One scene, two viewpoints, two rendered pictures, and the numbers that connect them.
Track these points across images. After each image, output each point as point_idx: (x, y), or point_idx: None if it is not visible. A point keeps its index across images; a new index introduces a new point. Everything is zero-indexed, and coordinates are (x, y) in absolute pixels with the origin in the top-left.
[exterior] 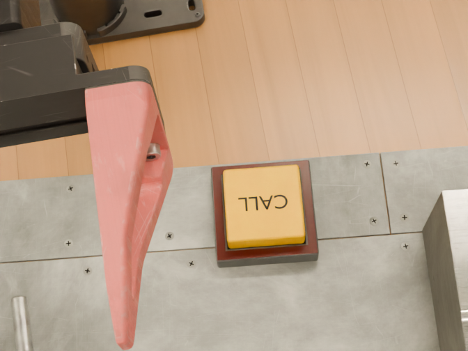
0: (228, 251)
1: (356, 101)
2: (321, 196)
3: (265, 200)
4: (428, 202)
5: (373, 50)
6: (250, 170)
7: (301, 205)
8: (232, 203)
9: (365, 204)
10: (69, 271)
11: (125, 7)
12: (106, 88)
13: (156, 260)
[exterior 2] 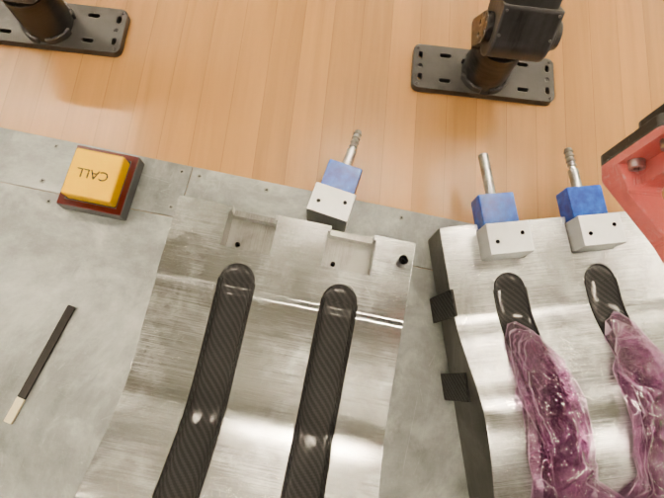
0: (65, 199)
1: (193, 131)
2: (145, 183)
3: (94, 173)
4: None
5: (217, 103)
6: (93, 152)
7: (115, 183)
8: (72, 169)
9: (170, 195)
10: None
11: (67, 30)
12: None
13: (28, 193)
